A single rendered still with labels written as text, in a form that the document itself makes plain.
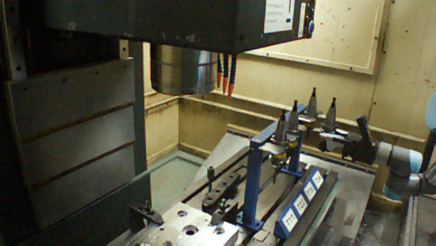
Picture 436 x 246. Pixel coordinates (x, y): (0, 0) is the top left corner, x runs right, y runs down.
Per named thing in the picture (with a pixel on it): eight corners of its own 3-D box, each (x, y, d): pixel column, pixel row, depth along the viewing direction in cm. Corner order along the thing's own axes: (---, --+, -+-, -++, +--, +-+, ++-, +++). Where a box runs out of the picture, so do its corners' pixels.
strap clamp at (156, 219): (166, 242, 102) (165, 205, 96) (159, 248, 99) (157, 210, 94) (137, 226, 108) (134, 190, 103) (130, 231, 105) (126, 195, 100)
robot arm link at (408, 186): (413, 202, 107) (423, 177, 103) (385, 202, 108) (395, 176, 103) (405, 190, 114) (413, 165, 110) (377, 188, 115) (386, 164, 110)
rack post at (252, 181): (263, 223, 113) (274, 149, 102) (257, 232, 108) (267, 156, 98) (239, 214, 118) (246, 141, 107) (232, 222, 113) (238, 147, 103)
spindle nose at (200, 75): (188, 76, 90) (189, 33, 85) (230, 89, 79) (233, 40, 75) (138, 85, 79) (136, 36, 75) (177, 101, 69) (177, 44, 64)
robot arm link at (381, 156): (391, 149, 103) (392, 141, 109) (377, 145, 105) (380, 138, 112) (385, 168, 106) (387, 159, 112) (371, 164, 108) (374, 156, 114)
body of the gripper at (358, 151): (339, 158, 114) (371, 168, 108) (344, 136, 111) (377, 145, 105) (343, 150, 120) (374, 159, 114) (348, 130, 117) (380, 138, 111)
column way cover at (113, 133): (139, 177, 138) (134, 57, 119) (40, 233, 100) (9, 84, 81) (131, 173, 140) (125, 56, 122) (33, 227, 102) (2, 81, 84)
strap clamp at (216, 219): (236, 226, 111) (239, 191, 106) (216, 247, 100) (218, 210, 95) (227, 223, 113) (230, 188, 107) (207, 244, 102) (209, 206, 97)
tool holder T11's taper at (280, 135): (275, 135, 106) (277, 115, 103) (288, 138, 104) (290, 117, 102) (272, 140, 102) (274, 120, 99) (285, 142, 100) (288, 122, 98)
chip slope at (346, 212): (364, 212, 165) (376, 170, 156) (329, 307, 110) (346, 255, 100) (224, 165, 209) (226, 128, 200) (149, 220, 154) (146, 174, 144)
